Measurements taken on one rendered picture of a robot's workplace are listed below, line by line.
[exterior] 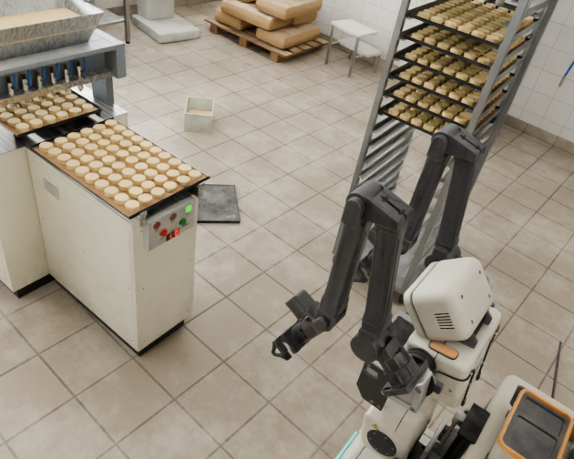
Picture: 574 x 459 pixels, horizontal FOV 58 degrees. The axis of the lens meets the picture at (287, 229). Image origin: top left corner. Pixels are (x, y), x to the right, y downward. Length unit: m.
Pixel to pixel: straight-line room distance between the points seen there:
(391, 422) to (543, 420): 0.42
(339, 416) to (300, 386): 0.23
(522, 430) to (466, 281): 0.46
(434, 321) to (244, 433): 1.26
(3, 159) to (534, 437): 2.15
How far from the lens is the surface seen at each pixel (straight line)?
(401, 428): 1.70
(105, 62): 2.65
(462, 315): 1.35
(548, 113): 5.55
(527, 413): 1.67
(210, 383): 2.53
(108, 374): 2.58
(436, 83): 2.54
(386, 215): 1.09
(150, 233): 2.03
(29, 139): 2.43
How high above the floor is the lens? 2.10
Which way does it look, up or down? 39 degrees down
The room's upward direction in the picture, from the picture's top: 11 degrees clockwise
